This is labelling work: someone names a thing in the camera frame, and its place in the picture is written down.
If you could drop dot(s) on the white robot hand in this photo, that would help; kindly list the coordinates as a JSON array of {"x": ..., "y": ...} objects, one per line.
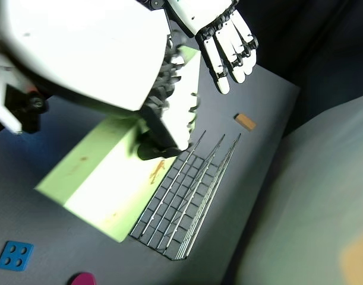
[
  {"x": 199, "y": 15},
  {"x": 80, "y": 50}
]

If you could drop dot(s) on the light green rectangular block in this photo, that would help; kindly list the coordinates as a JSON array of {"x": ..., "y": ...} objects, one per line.
[{"x": 110, "y": 193}]

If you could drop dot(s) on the wooden rectangular block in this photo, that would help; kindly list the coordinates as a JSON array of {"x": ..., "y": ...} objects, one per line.
[{"x": 246, "y": 121}]

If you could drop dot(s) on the grey table cloth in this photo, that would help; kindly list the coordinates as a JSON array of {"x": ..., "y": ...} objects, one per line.
[{"x": 252, "y": 166}]

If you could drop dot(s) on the blue block with holes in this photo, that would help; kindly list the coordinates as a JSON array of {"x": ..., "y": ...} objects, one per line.
[{"x": 1, "y": 261}]

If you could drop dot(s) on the magenta round block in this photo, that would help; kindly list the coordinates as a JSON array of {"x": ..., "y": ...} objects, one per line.
[{"x": 83, "y": 279}]

